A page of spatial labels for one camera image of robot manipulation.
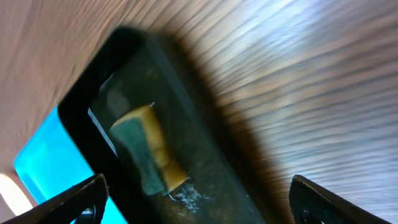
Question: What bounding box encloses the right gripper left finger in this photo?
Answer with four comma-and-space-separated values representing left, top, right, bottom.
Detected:
4, 173, 109, 224

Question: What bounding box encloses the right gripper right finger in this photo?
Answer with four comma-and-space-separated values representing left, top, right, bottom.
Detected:
289, 175, 389, 224

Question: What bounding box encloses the green yellow sponge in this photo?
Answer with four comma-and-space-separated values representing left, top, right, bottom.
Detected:
109, 105, 187, 195

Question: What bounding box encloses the white plate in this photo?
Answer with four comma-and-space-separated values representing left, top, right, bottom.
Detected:
1, 173, 34, 216

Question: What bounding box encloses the teal plastic tray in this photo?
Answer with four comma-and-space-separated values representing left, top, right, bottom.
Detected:
12, 105, 129, 224

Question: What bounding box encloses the black rectangular tray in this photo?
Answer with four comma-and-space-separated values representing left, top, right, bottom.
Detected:
58, 27, 284, 223

